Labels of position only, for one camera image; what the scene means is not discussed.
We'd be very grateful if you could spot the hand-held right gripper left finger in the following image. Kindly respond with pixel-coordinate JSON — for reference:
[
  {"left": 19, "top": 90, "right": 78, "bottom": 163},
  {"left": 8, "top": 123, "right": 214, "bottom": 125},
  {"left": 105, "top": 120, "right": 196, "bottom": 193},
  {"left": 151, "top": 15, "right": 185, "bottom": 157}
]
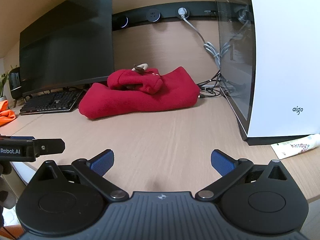
[{"left": 37, "top": 149, "right": 127, "bottom": 202}]

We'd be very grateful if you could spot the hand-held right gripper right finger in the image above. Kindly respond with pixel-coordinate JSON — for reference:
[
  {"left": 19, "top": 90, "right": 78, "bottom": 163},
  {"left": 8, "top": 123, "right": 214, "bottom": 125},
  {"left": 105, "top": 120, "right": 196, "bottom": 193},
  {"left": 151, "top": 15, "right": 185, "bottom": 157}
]
[{"left": 195, "top": 149, "right": 288, "bottom": 202}]

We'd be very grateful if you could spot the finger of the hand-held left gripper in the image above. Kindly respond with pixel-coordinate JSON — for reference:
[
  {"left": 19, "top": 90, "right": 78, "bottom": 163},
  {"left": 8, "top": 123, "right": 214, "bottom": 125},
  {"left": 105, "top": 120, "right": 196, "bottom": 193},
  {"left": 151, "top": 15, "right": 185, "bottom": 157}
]
[
  {"left": 34, "top": 138, "right": 66, "bottom": 156},
  {"left": 0, "top": 135, "right": 36, "bottom": 142}
]

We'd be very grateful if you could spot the red hoodie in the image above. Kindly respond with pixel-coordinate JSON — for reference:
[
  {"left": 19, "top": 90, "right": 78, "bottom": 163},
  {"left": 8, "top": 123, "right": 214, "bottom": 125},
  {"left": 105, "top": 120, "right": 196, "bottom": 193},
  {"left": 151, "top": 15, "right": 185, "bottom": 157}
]
[{"left": 79, "top": 64, "right": 200, "bottom": 120}]

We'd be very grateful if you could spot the person's left hand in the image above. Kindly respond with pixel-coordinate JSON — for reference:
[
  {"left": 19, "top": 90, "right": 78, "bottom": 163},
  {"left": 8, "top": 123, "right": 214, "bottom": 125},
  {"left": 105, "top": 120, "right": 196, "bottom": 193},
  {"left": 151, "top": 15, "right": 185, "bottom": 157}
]
[{"left": 0, "top": 164, "right": 17, "bottom": 209}]

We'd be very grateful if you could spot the white pad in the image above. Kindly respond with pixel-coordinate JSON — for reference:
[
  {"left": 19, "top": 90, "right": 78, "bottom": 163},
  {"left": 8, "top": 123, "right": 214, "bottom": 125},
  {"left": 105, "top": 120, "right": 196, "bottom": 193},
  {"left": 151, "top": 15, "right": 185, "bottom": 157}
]
[{"left": 11, "top": 161, "right": 38, "bottom": 187}]

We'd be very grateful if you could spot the orange cloth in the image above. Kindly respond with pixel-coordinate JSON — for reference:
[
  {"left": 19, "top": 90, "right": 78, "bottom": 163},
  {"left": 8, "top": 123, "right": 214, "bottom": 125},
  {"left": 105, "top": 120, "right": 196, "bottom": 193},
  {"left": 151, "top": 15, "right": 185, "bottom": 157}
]
[{"left": 0, "top": 100, "right": 16, "bottom": 127}]

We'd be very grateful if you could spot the black keyboard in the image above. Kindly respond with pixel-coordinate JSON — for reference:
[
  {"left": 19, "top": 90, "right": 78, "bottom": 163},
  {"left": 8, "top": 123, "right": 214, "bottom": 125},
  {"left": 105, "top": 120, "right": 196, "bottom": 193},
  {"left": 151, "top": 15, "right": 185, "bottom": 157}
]
[{"left": 19, "top": 89, "right": 84, "bottom": 116}]

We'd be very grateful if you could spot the black speaker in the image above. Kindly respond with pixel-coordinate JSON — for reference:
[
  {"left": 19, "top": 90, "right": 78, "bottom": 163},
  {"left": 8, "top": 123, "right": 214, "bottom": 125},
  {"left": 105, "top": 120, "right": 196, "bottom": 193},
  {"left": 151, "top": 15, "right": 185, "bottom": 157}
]
[{"left": 8, "top": 66, "right": 22, "bottom": 108}]

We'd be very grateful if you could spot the green potted plant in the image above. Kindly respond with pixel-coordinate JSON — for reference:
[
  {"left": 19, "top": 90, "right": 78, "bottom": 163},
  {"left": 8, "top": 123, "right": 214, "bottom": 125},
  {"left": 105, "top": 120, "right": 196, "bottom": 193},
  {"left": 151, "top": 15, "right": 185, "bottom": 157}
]
[{"left": 0, "top": 65, "right": 12, "bottom": 101}]

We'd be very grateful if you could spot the white cream tube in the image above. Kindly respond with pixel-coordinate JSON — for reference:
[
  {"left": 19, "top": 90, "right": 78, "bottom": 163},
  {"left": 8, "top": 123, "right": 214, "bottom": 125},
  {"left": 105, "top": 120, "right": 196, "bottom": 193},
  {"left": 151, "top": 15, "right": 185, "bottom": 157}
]
[{"left": 270, "top": 134, "right": 320, "bottom": 160}]

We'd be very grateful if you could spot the black computer monitor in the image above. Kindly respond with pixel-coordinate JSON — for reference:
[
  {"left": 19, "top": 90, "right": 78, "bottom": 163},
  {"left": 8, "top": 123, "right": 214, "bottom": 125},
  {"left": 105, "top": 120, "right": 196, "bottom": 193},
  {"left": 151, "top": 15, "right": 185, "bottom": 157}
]
[{"left": 19, "top": 0, "right": 115, "bottom": 98}]

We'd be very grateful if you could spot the black laptop screen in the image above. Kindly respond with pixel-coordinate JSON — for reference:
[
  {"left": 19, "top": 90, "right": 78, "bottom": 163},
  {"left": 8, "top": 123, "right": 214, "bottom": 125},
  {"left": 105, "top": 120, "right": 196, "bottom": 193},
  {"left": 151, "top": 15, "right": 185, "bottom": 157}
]
[{"left": 214, "top": 0, "right": 320, "bottom": 146}]

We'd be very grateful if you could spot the black round socket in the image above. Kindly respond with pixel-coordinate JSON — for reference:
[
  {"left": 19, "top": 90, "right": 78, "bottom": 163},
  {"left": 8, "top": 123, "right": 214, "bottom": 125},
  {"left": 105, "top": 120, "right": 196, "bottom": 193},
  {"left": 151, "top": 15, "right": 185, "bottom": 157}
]
[{"left": 112, "top": 15, "right": 129, "bottom": 29}]

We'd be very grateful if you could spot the grey round socket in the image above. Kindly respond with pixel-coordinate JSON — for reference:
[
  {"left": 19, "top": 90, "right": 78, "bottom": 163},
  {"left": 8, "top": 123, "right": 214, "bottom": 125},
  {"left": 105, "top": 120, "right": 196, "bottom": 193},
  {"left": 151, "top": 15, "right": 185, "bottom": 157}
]
[{"left": 145, "top": 8, "right": 161, "bottom": 22}]

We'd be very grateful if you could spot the white plug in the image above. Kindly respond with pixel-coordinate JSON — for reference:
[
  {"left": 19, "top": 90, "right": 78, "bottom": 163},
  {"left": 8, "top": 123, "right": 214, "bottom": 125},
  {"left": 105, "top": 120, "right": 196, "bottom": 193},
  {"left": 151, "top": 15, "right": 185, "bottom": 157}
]
[{"left": 177, "top": 7, "right": 190, "bottom": 20}]

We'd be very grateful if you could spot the grey white cable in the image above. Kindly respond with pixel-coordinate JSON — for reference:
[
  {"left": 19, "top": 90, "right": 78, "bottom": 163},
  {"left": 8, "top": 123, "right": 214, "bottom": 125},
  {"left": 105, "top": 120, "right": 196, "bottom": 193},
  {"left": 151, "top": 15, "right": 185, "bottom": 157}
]
[{"left": 183, "top": 17, "right": 222, "bottom": 68}]

